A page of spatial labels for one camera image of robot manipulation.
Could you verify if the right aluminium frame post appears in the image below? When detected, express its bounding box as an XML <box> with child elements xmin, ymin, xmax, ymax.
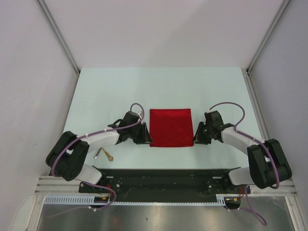
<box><xmin>246</xmin><ymin>0</ymin><xmax>293</xmax><ymax>74</ymax></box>

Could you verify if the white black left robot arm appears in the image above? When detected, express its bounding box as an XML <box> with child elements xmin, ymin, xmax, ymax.
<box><xmin>46</xmin><ymin>111</ymin><xmax>153</xmax><ymax>193</ymax></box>

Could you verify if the aluminium rail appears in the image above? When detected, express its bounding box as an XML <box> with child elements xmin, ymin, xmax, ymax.
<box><xmin>34</xmin><ymin>176</ymin><xmax>297</xmax><ymax>197</ymax></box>
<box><xmin>241</xmin><ymin>68</ymin><xmax>271</xmax><ymax>140</ymax></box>

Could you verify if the aluminium frame post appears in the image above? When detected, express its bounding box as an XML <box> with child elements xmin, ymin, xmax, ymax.
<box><xmin>246</xmin><ymin>0</ymin><xmax>293</xmax><ymax>74</ymax></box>
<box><xmin>35</xmin><ymin>0</ymin><xmax>80</xmax><ymax>74</ymax></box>

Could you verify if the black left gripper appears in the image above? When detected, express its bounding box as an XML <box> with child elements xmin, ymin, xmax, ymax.
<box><xmin>128</xmin><ymin>122</ymin><xmax>153</xmax><ymax>144</ymax></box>

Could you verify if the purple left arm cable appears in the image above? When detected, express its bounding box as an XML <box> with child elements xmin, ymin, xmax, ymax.
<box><xmin>51</xmin><ymin>103</ymin><xmax>145</xmax><ymax>213</ymax></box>

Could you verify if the aluminium front rail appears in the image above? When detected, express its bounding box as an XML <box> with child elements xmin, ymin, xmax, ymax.
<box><xmin>34</xmin><ymin>176</ymin><xmax>297</xmax><ymax>197</ymax></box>

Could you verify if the left aluminium frame post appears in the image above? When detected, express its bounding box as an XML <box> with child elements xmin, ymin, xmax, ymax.
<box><xmin>35</xmin><ymin>0</ymin><xmax>80</xmax><ymax>74</ymax></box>

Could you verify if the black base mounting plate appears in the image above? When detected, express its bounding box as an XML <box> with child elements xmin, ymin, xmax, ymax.
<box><xmin>49</xmin><ymin>167</ymin><xmax>281</xmax><ymax>203</ymax></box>

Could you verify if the red satin napkin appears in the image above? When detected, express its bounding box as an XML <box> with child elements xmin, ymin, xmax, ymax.
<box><xmin>150</xmin><ymin>108</ymin><xmax>194</xmax><ymax>148</ymax></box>

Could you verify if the aluminium right side rail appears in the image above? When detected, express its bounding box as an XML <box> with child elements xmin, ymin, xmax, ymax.
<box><xmin>241</xmin><ymin>68</ymin><xmax>271</xmax><ymax>140</ymax></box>

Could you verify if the white slotted cable duct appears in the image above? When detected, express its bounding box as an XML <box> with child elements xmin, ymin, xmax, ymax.
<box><xmin>44</xmin><ymin>195</ymin><xmax>226</xmax><ymax>206</ymax></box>

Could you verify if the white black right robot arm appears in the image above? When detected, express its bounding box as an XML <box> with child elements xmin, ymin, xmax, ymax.
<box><xmin>193</xmin><ymin>111</ymin><xmax>292</xmax><ymax>193</ymax></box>

